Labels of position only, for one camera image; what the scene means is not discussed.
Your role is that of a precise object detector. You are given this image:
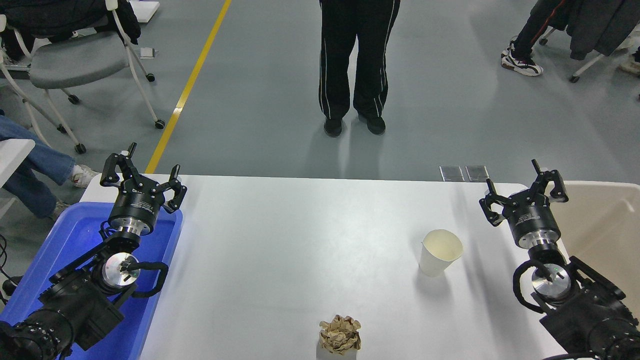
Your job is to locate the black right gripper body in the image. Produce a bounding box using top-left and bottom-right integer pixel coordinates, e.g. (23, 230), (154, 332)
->
(505, 195), (562, 243)

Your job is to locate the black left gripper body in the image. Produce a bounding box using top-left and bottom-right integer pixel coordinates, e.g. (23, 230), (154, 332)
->
(108, 177), (166, 229)

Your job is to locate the white paper cup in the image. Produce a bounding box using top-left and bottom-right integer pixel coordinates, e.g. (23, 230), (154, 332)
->
(418, 229), (464, 278)

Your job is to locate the metal floor plate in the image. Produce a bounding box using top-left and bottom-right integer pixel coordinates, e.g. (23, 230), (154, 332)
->
(465, 165), (491, 183)
(439, 165), (466, 183)

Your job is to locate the blue plastic tray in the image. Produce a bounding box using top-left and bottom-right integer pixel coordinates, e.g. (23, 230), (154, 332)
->
(0, 201), (184, 360)

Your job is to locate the large pale plastic bin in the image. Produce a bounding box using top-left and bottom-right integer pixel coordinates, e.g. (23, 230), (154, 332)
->
(547, 180), (640, 321)

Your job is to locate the seated person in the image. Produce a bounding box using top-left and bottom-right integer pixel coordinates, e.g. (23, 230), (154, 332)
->
(0, 114), (101, 221)

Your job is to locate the white side table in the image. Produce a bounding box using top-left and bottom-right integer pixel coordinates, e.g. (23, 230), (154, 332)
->
(0, 138), (37, 221)

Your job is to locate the grey seat wheeled chair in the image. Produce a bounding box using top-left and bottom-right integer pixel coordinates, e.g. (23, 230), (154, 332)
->
(27, 0), (166, 131)

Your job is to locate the white leg wheeled chair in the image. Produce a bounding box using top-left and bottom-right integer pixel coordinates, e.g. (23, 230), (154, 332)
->
(539, 25), (640, 84)

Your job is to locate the tan shoe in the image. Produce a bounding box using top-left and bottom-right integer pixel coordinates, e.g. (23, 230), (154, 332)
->
(617, 47), (640, 76)

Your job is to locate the black base foot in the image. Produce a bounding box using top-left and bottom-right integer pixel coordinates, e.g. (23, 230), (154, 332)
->
(1, 276), (23, 297)

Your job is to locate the person with white shoes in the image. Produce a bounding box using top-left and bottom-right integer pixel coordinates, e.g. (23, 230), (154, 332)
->
(501, 0), (568, 77)

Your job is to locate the white flat board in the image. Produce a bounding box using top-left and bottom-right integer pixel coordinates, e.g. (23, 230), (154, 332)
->
(129, 0), (161, 24)

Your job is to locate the dark grey jacket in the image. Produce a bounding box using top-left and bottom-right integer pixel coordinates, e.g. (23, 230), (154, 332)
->
(547, 0), (640, 61)

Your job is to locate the black jacket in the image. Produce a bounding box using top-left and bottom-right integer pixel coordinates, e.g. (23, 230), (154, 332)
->
(0, 0), (142, 47)

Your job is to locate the crumpled tan paper ball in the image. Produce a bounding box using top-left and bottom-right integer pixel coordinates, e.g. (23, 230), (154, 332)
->
(319, 314), (362, 356)

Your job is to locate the standing person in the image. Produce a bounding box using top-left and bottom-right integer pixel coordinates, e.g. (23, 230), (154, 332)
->
(318, 0), (402, 138)

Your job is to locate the white frame wheeled chair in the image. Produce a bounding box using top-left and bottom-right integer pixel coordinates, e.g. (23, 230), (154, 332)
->
(0, 14), (87, 155)

